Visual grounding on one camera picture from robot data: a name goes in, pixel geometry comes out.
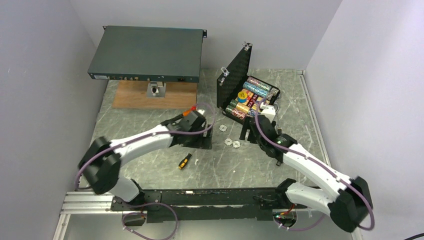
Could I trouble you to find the blue yellow card deck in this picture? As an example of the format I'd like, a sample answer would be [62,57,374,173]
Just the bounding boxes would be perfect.
[254,96,270,109]

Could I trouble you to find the grey white 1 chip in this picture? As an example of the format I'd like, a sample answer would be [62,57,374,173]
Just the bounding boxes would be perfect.
[224,138,233,146]

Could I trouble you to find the purple cable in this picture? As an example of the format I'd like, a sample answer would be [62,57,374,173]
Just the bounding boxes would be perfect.
[254,97,376,232]
[74,101,217,191]

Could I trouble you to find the orange handle screwdriver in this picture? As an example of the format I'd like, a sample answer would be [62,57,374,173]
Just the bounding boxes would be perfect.
[176,108,196,119]

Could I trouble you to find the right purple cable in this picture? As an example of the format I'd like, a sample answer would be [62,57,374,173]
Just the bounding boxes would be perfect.
[254,97,376,232]

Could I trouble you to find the yellow black handle screwdriver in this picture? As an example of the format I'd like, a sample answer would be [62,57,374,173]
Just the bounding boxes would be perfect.
[178,153,193,170]

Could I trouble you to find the black poker chip case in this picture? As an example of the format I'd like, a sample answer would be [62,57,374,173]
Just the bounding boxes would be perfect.
[216,42,281,124]

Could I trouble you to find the dark green rack server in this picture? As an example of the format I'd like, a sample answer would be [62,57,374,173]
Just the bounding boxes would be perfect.
[87,25,208,83]

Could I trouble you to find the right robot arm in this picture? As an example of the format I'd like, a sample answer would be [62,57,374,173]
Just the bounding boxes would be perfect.
[240,115,374,233]

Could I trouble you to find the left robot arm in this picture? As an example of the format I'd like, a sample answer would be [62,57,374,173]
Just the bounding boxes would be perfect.
[75,110,213,210]

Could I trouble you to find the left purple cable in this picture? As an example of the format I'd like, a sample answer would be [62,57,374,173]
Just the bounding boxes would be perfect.
[74,101,217,191]

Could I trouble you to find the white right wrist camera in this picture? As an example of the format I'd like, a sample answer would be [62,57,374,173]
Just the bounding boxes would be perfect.
[259,103,277,122]

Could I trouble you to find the silver metal stand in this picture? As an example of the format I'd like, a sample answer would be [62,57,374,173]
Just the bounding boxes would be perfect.
[146,81,167,98]

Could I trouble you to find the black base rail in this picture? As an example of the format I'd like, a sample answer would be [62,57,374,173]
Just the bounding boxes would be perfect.
[110,187,304,223]

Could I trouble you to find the blue yellow dealer button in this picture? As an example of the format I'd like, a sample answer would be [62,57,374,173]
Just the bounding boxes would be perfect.
[237,91,248,103]

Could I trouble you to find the wooden board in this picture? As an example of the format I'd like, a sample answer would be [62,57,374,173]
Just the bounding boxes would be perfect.
[112,81,198,110]

